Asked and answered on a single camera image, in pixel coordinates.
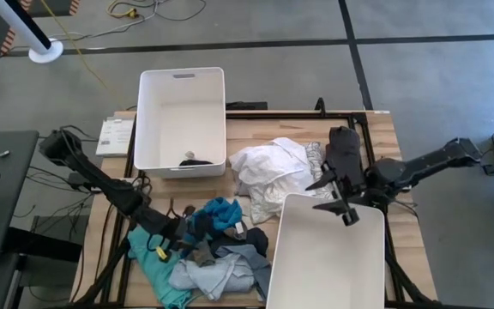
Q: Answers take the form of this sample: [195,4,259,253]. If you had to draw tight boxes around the white paper booklet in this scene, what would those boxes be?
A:
[95,118,136,158]

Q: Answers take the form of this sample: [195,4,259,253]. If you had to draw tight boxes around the white perforated plastic bin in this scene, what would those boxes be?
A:
[265,192,386,309]
[132,66,226,179]

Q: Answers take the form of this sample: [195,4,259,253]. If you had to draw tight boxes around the grey floor cable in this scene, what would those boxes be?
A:
[53,0,208,43]

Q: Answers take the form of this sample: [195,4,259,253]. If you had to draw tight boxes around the black metal table frame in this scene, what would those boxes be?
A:
[73,97,439,309]

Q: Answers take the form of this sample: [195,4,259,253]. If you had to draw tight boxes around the small grey-brown cloth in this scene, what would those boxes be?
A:
[185,239,217,268]

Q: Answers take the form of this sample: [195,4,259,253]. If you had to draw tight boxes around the teal shirt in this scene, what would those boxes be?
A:
[126,226,193,309]

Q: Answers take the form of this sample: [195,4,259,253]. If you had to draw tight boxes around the bright blue cloth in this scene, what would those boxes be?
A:
[186,197,244,241]

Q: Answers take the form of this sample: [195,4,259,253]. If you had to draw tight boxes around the yellow floor cable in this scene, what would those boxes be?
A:
[39,0,162,106]

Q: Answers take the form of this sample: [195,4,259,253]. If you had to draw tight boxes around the grey cloth with white label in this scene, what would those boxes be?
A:
[223,221,249,241]

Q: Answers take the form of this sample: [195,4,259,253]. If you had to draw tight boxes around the white shirt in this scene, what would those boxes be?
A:
[228,136,316,225]

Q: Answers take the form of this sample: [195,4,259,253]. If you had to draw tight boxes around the black side desk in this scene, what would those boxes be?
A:
[0,130,84,264]

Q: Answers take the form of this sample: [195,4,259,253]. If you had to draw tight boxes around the pale blue-grey garment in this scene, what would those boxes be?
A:
[168,251,256,301]

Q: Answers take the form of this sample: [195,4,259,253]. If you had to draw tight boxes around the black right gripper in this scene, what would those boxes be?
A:
[305,169,375,227]

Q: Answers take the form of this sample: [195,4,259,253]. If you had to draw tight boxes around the dark navy knit garment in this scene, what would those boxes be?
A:
[210,226,270,258]

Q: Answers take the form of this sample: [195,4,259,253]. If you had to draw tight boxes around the grey patterned white cloth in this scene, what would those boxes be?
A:
[304,141,338,201]

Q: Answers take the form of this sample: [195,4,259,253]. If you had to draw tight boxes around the white pole stand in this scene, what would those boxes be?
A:
[0,0,64,64]

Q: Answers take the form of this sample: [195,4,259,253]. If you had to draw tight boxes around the dark navy purple cloth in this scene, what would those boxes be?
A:
[189,209,214,244]

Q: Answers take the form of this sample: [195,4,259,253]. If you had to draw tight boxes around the dark grey garment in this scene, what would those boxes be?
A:
[325,125,366,190]

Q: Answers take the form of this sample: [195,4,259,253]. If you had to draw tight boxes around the black sock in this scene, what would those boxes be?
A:
[178,150,214,167]

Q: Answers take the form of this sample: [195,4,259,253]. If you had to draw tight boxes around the slate blue sweatshirt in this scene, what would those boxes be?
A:
[216,243,273,300]

